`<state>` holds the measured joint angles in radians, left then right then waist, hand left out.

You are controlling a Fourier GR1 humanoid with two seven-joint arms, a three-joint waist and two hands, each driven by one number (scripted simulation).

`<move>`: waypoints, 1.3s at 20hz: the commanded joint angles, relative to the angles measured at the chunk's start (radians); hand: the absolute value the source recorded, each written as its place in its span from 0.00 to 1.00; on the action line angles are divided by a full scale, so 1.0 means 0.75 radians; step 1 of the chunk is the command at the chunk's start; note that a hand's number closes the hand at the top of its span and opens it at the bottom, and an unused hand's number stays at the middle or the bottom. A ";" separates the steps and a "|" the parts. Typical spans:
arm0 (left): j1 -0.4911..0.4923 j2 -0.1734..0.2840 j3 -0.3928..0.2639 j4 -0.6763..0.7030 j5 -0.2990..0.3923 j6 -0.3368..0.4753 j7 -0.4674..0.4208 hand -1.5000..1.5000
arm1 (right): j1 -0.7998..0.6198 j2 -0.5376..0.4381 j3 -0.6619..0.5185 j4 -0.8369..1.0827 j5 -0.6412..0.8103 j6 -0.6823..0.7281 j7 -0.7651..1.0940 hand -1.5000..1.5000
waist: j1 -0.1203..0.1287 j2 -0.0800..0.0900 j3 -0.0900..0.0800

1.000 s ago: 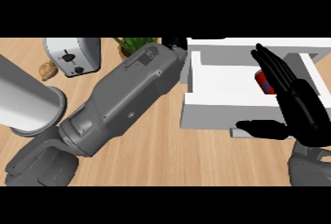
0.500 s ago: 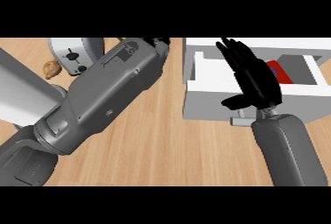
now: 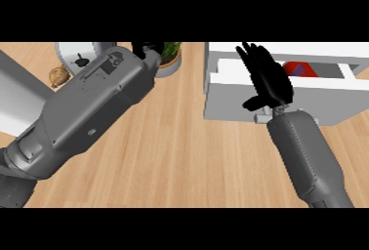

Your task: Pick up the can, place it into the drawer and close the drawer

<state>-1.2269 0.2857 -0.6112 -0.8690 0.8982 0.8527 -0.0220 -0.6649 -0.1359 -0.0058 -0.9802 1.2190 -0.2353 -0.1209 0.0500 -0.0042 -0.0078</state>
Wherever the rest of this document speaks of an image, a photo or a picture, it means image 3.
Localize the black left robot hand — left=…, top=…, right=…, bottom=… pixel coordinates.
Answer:
left=130, top=41, right=163, bottom=62

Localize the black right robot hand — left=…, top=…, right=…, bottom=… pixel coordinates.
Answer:
left=234, top=41, right=296, bottom=111

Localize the red can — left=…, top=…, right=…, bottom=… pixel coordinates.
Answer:
left=281, top=61, right=321, bottom=78

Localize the white drawer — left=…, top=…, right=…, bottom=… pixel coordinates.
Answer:
left=204, top=58, right=369, bottom=128

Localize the green plant in grey pot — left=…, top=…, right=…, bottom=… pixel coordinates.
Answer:
left=154, top=41, right=185, bottom=79

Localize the white cabinet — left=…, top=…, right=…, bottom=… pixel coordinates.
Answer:
left=207, top=41, right=369, bottom=80

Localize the small black object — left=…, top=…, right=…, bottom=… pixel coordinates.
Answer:
left=73, top=53, right=93, bottom=68

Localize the white round plate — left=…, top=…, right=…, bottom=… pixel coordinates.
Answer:
left=54, top=41, right=119, bottom=79

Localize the brown lumpy vegetable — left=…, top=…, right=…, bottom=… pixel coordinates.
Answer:
left=48, top=65, right=74, bottom=90

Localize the pale drawer handle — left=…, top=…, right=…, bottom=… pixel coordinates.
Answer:
left=254, top=111, right=275, bottom=124

